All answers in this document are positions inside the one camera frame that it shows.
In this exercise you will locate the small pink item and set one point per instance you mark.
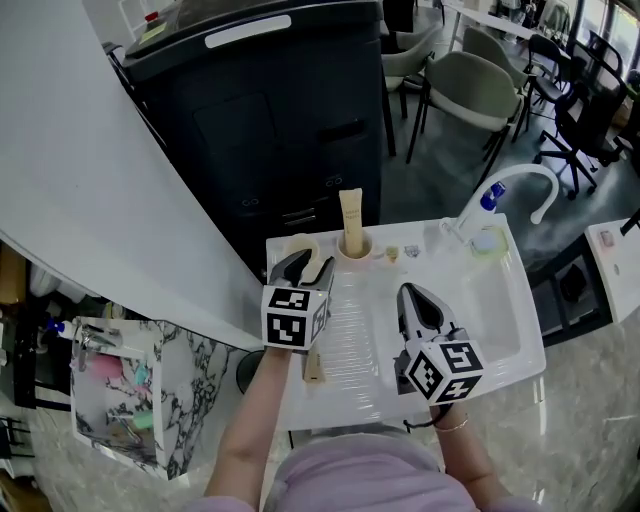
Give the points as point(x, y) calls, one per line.
point(607, 238)

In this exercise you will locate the cream empty cup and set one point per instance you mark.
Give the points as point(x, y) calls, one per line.
point(306, 242)

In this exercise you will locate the person's pink clothing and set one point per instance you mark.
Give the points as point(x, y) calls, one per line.
point(365, 480)

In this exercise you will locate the black metal frame stool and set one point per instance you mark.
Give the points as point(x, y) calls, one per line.
point(570, 295)

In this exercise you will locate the white sink unit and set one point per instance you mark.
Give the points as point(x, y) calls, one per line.
point(492, 310)

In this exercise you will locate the white bottle blue cap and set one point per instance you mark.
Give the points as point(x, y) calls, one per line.
point(62, 329)

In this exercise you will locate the person's right forearm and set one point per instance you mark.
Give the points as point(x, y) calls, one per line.
point(467, 460)

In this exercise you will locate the beige sleeved toothbrush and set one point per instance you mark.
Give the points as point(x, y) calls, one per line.
point(352, 220)

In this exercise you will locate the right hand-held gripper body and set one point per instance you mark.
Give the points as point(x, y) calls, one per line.
point(445, 372)

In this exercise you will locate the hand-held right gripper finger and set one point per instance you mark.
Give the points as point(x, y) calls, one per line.
point(407, 315)
point(442, 320)

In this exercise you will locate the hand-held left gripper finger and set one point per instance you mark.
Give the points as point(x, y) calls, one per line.
point(322, 275)
point(289, 267)

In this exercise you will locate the white side table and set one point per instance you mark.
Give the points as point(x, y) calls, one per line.
point(617, 270)

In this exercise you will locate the black round base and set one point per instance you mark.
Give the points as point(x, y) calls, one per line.
point(250, 372)

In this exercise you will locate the white curved faucet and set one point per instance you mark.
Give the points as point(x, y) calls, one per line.
point(525, 172)

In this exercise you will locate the small yellow trinket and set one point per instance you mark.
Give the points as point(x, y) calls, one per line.
point(392, 254)

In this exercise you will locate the large black cabinet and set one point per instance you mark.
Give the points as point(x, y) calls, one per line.
point(260, 130)

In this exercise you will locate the grey-green padded chair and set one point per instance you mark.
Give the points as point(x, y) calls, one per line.
point(407, 60)
point(492, 50)
point(470, 92)

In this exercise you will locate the person's left forearm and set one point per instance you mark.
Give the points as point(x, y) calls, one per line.
point(252, 425)

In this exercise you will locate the long white table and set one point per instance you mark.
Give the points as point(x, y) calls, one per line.
point(495, 20)

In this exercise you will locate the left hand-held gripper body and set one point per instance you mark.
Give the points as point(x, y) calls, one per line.
point(285, 320)

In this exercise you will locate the pale pink cup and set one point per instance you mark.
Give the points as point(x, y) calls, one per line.
point(354, 262)

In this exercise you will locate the small grey sticker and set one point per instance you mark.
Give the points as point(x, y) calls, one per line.
point(411, 251)

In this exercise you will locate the beige paper sleeve packet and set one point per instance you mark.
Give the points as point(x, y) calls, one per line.
point(315, 367)

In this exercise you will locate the marble pattern storage box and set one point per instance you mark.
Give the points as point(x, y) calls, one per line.
point(185, 390)

